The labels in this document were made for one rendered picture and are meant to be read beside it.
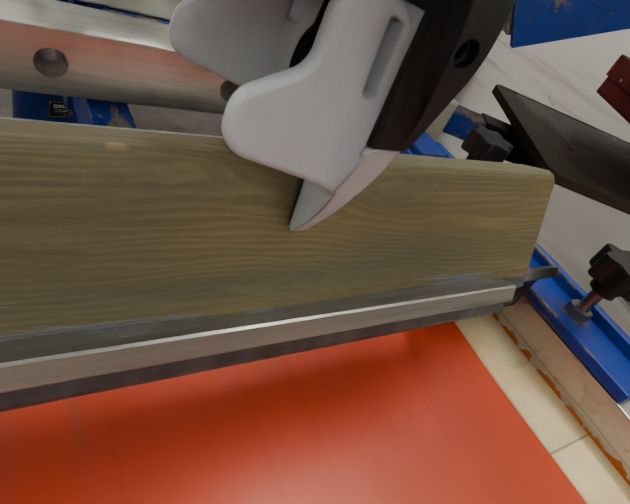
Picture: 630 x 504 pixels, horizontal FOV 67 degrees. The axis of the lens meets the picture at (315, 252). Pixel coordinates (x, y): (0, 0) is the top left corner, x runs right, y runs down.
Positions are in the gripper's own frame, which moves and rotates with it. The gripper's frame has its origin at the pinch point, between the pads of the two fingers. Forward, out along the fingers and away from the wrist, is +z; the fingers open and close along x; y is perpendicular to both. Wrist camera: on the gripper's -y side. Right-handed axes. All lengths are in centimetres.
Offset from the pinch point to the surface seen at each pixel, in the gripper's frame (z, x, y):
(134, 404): 13.8, 1.8, 5.3
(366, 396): 13.9, 4.8, -8.4
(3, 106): 108, -184, 5
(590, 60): 13, -107, -200
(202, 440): 13.9, 4.6, 2.5
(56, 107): 44, -79, -1
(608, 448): 13.3, 13.6, -25.3
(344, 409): 13.9, 5.2, -6.4
